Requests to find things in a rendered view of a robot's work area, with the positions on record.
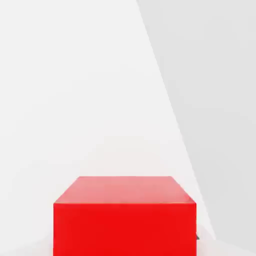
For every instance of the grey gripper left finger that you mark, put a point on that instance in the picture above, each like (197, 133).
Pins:
(47, 250)

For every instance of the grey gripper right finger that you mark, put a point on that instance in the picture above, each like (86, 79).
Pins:
(202, 247)

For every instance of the small red cube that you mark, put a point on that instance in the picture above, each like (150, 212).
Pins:
(124, 228)

